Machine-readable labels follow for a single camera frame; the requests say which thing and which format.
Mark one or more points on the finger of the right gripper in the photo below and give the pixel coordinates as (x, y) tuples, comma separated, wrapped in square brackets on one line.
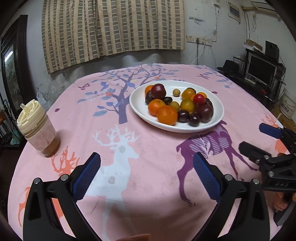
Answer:
[(253, 153), (270, 130)]

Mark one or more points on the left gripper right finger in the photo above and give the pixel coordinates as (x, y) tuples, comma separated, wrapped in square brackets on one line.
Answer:
[(224, 189)]

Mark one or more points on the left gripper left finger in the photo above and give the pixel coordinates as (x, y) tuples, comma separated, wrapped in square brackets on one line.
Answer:
[(73, 188)]

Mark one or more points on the red cherry tomato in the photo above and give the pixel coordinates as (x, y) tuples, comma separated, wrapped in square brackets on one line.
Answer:
[(199, 99)]

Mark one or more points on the small dark plum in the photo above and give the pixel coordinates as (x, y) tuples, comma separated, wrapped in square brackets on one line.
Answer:
[(183, 116)]

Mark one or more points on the yellow orange tomato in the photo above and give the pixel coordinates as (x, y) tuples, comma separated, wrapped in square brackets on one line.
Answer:
[(188, 105)]

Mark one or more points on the large orange mandarin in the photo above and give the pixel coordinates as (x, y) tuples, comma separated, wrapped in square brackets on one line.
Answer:
[(167, 115)]

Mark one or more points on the small yellow green fruit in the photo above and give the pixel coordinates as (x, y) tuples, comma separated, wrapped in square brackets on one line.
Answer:
[(176, 92)]

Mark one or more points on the large dark plum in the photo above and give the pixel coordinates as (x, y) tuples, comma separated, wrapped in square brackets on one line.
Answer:
[(158, 91)]

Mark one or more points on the dark wrinkled passion fruit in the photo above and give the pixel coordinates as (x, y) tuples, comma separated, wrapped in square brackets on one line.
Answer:
[(148, 97)]

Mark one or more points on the person hand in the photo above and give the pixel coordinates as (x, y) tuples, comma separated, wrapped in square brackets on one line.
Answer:
[(279, 203)]

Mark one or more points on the white plastic bucket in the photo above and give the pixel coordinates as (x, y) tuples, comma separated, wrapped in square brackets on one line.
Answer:
[(287, 104)]

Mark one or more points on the computer monitor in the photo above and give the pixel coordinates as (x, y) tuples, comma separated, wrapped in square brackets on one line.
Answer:
[(260, 69)]

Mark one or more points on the cream lid drink cup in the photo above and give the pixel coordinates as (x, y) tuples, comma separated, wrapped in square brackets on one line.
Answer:
[(35, 125)]

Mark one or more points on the black hat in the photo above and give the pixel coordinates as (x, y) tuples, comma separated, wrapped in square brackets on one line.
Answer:
[(229, 67)]

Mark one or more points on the plastic bag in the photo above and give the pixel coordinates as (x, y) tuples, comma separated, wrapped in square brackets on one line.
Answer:
[(44, 103)]

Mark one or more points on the pink deer tablecloth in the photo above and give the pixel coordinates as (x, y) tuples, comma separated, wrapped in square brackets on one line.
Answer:
[(145, 182)]

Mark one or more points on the white oval plate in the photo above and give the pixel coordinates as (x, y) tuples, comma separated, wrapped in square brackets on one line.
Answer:
[(138, 105)]

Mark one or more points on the striped beige curtain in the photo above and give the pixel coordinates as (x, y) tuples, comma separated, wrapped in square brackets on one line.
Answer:
[(75, 32)]

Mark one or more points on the wall power sockets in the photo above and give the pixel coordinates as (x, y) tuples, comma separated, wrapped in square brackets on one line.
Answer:
[(199, 40)]

